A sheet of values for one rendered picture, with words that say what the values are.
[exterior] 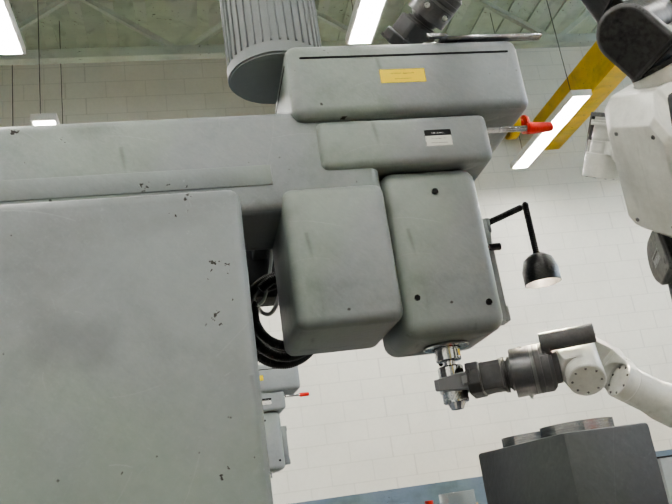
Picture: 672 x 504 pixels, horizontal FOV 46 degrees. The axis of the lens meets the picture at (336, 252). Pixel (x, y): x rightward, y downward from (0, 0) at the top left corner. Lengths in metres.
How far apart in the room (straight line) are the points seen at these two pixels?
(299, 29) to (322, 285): 0.54
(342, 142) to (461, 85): 0.27
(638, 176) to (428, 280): 0.39
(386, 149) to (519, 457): 0.66
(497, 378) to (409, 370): 6.88
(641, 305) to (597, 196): 1.36
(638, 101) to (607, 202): 8.41
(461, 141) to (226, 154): 0.44
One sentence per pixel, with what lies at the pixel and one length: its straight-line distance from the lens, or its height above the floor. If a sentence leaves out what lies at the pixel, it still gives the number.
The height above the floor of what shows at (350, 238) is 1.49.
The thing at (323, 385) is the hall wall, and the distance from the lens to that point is 8.10.
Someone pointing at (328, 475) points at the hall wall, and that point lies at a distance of 8.00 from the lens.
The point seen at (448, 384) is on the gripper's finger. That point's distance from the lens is 1.46.
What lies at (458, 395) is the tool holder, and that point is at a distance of 1.46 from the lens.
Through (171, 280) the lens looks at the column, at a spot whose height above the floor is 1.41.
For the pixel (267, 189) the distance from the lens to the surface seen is 1.42.
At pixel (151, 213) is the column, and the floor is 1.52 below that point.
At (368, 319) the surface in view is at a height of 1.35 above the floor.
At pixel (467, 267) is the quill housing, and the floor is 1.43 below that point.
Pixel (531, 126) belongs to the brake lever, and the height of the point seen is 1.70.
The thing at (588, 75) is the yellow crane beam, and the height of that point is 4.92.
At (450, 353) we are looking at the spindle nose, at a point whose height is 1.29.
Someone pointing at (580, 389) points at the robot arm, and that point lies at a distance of 1.44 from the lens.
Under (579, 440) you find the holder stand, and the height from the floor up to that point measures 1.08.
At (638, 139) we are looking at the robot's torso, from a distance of 1.37.
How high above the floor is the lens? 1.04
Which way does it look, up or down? 18 degrees up
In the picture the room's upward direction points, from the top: 8 degrees counter-clockwise
